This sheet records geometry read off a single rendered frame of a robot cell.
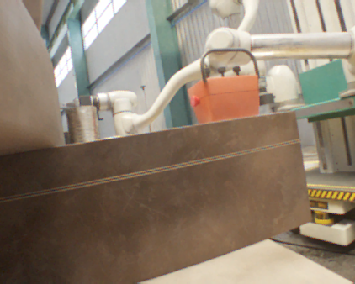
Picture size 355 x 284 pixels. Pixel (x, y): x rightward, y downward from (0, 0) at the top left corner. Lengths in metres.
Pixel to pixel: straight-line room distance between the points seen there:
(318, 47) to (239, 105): 0.43
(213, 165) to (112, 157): 0.27
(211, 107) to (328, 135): 1.04
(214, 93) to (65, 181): 0.45
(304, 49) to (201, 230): 0.74
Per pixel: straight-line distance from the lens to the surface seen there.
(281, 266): 0.69
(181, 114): 9.96
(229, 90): 0.76
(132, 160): 0.64
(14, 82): 0.44
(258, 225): 0.81
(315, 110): 1.41
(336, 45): 1.09
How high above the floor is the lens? 0.64
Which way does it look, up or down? 1 degrees up
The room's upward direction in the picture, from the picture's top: 10 degrees counter-clockwise
